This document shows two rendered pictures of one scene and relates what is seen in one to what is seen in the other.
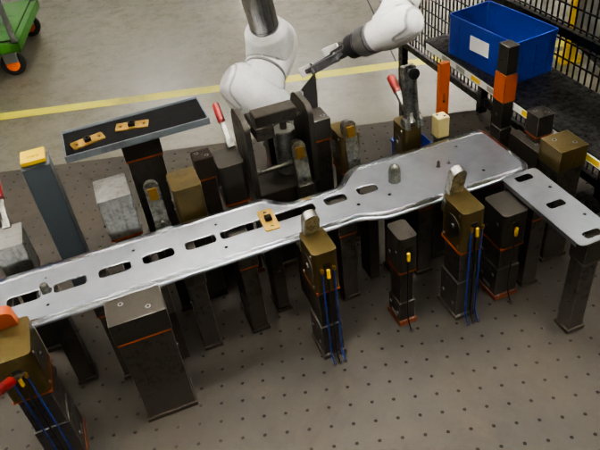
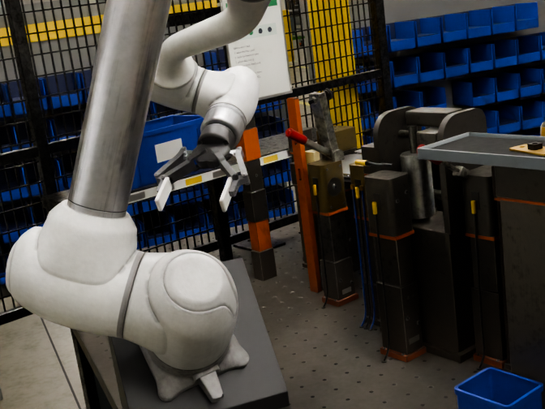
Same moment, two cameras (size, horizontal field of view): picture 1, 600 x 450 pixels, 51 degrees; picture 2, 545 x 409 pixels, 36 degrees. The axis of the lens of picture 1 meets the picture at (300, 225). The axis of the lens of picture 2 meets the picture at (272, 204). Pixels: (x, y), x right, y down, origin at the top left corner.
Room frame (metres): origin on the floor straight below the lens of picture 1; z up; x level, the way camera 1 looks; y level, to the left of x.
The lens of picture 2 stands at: (2.32, 1.43, 1.45)
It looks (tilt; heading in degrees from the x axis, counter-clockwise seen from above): 14 degrees down; 249
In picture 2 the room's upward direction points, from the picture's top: 8 degrees counter-clockwise
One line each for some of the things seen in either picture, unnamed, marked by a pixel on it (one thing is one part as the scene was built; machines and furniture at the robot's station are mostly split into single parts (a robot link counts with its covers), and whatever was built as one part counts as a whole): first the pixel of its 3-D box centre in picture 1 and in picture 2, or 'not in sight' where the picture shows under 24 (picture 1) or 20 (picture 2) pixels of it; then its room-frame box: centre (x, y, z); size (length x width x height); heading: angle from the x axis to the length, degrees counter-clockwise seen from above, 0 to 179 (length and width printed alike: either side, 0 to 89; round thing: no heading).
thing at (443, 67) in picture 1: (440, 144); (304, 197); (1.52, -0.43, 0.95); 0.03 x 0.01 x 0.50; 106
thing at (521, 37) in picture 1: (499, 40); (150, 151); (1.82, -0.69, 1.10); 0.30 x 0.17 x 0.13; 23
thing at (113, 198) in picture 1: (133, 248); not in sight; (1.29, 0.44, 0.90); 0.13 x 0.08 x 0.41; 16
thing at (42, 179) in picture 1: (64, 229); not in sight; (1.40, 0.64, 0.92); 0.08 x 0.08 x 0.44; 16
